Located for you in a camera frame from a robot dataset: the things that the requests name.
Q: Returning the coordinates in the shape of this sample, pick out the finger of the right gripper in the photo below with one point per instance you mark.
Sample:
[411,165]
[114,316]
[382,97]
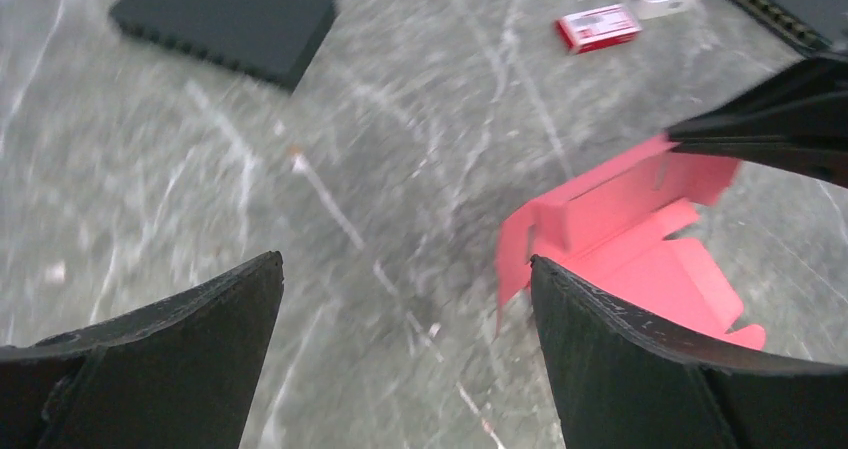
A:
[795,121]

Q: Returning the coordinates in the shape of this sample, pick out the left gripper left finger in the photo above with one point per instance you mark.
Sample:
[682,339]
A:
[178,373]

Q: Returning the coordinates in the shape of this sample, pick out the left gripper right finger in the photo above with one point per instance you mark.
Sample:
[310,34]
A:
[624,377]

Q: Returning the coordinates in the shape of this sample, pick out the red paper box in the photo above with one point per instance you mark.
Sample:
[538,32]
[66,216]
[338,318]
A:
[613,227]

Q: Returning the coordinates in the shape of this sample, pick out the small red white box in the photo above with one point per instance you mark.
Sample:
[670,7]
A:
[597,29]

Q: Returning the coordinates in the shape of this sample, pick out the black flat box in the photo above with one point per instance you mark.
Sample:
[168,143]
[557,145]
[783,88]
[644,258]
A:
[270,40]

